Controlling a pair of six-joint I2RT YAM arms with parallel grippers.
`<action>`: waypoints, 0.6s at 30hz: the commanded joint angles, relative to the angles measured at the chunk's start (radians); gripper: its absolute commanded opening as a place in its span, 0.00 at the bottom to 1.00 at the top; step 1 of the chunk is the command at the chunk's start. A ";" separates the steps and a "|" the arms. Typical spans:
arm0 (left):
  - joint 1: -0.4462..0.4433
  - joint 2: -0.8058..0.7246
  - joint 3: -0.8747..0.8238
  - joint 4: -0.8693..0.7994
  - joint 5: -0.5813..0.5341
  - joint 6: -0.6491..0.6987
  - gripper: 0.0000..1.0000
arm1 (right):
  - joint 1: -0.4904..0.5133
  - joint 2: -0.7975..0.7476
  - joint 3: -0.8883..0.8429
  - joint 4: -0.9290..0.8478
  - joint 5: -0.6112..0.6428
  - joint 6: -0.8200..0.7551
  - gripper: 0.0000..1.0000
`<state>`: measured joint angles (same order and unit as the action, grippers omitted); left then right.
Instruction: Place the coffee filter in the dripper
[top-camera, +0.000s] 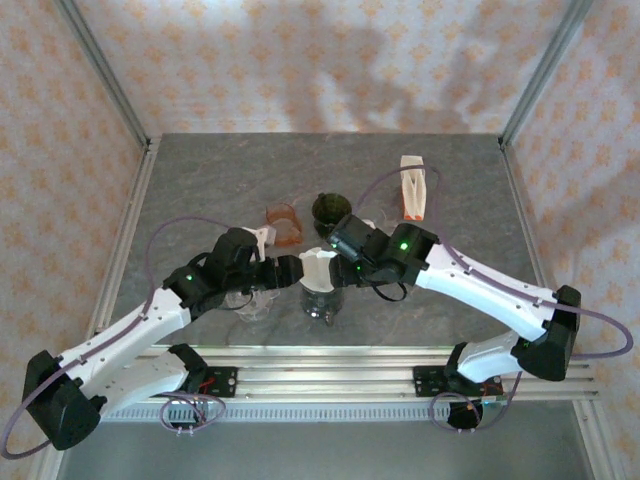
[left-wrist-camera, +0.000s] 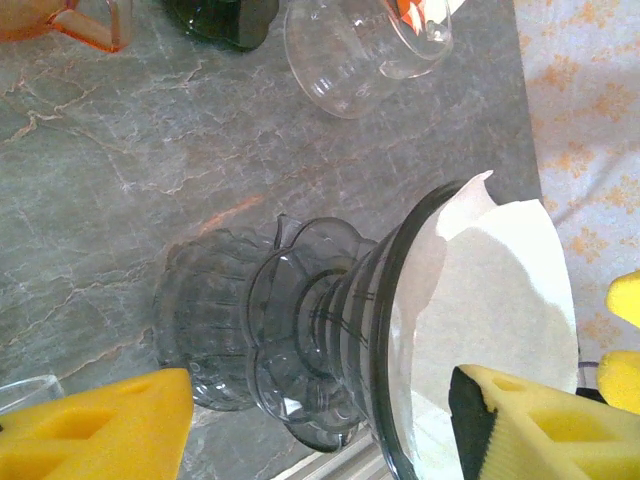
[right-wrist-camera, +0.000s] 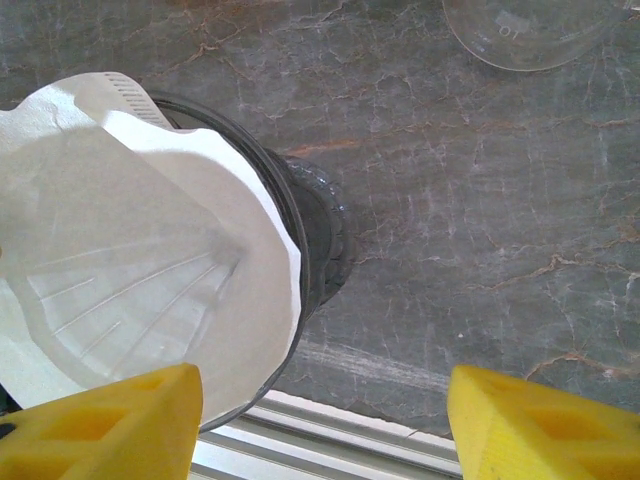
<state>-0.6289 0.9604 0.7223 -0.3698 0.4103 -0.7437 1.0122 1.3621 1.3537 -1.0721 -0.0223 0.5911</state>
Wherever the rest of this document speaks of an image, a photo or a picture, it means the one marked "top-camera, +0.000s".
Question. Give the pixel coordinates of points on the aluminium frame leg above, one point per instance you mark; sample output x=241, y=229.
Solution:
x=597, y=440
x=50, y=466

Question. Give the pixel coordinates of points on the orange glass carafe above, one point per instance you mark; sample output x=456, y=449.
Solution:
x=290, y=232

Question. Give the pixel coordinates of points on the smoky grey glass carafe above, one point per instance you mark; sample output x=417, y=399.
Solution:
x=320, y=312

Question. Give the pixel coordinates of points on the aluminium mounting rail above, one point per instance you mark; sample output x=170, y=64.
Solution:
x=325, y=375

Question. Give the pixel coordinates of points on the aluminium table side rail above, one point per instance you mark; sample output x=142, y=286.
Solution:
x=518, y=185
x=131, y=215

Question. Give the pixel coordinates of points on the dark green coffee dripper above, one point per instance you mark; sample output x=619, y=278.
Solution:
x=327, y=205

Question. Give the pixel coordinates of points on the aluminium frame post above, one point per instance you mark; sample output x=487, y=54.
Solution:
x=107, y=75
x=541, y=75

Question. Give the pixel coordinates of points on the clear coffee dripper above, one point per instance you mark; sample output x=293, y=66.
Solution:
x=252, y=307

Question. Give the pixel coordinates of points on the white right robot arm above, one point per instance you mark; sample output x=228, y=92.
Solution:
x=480, y=290

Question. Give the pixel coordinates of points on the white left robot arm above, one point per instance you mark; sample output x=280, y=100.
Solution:
x=125, y=330

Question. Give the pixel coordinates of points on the white orange filter box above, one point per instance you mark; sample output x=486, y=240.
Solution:
x=406, y=200

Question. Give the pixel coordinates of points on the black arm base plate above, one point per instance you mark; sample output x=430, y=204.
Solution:
x=222, y=382
x=425, y=382

